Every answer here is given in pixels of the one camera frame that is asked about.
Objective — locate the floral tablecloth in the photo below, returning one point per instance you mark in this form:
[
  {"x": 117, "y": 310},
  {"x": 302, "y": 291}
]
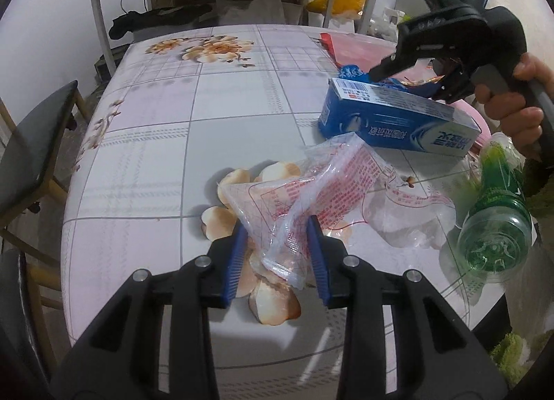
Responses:
[{"x": 173, "y": 144}]

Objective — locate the clear plastic wrapper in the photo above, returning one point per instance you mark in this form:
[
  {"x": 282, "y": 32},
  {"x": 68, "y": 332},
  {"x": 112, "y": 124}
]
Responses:
[{"x": 415, "y": 218}]

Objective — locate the red snack packet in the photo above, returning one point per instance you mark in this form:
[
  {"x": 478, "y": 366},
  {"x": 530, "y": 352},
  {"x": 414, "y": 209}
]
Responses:
[{"x": 359, "y": 47}]

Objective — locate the blue snack wrapper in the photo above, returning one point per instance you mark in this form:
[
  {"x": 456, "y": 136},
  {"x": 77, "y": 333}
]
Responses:
[{"x": 352, "y": 73}]

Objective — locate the black seat chair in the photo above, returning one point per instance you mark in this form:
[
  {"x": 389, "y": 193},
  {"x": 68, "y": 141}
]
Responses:
[{"x": 39, "y": 144}]

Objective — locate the clear plastic bag red print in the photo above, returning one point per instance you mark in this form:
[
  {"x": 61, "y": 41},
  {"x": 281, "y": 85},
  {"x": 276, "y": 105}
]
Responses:
[{"x": 281, "y": 209}]

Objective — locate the white sack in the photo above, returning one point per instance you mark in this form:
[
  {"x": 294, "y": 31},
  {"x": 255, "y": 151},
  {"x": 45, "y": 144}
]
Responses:
[{"x": 259, "y": 10}]

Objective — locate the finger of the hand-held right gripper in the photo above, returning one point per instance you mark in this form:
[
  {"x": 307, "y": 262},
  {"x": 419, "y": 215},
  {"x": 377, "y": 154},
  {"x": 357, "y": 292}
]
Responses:
[
  {"x": 385, "y": 69},
  {"x": 454, "y": 88}
]

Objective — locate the blue toothpaste box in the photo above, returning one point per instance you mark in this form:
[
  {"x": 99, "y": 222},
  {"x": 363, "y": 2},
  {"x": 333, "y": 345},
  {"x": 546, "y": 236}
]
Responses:
[{"x": 389, "y": 123}]

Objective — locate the person's right hand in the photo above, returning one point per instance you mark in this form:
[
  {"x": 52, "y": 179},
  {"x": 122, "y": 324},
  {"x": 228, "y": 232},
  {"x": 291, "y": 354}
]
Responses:
[{"x": 506, "y": 118}]

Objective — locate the black cloth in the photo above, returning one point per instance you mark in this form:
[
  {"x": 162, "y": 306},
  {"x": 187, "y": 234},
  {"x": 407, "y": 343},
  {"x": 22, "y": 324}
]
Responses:
[{"x": 143, "y": 21}]

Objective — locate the green plastic bottle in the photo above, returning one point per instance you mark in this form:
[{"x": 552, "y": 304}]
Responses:
[{"x": 497, "y": 218}]

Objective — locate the crumpled clear plastic bags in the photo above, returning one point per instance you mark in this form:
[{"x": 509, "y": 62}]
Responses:
[{"x": 383, "y": 25}]

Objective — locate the person's fuzzy garment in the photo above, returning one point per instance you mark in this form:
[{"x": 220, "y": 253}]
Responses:
[{"x": 519, "y": 352}]

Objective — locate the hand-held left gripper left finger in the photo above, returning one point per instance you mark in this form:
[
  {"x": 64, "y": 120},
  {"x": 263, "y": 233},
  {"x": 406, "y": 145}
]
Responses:
[{"x": 233, "y": 270}]

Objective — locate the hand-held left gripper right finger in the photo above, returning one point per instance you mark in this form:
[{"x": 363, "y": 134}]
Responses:
[{"x": 318, "y": 261}]

